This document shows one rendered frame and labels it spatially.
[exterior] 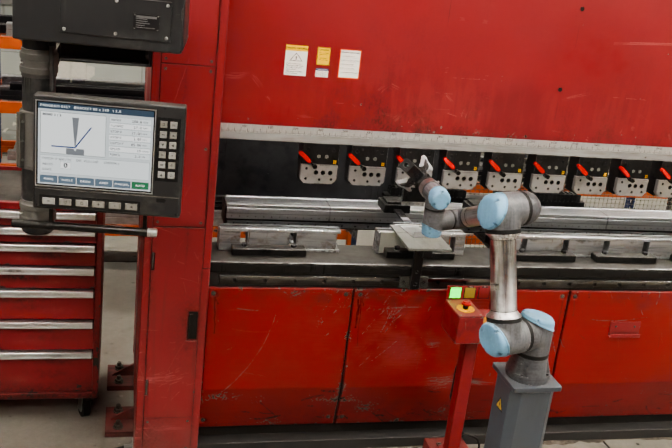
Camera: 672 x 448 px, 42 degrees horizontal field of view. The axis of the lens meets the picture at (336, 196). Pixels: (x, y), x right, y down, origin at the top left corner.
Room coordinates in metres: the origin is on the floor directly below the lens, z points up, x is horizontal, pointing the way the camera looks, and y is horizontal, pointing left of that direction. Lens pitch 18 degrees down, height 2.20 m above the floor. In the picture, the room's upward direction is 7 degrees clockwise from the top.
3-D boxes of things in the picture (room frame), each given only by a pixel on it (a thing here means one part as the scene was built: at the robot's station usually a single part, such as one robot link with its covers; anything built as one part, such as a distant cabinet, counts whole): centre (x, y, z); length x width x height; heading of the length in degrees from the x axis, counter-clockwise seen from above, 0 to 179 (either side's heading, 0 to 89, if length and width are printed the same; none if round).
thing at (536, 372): (2.72, -0.72, 0.82); 0.15 x 0.15 x 0.10
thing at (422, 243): (3.36, -0.36, 1.00); 0.26 x 0.18 x 0.01; 15
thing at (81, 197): (2.62, 0.71, 1.42); 0.45 x 0.12 x 0.36; 97
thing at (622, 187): (3.75, -1.27, 1.26); 0.15 x 0.09 x 0.17; 105
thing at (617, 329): (3.61, -1.35, 0.58); 0.15 x 0.02 x 0.07; 105
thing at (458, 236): (3.52, -0.38, 0.92); 0.39 x 0.06 x 0.10; 105
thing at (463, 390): (3.22, -0.60, 0.39); 0.05 x 0.05 x 0.54; 16
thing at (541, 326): (2.72, -0.72, 0.94); 0.13 x 0.12 x 0.14; 122
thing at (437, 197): (3.04, -0.36, 1.27); 0.11 x 0.08 x 0.09; 15
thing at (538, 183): (3.65, -0.88, 1.26); 0.15 x 0.09 x 0.17; 105
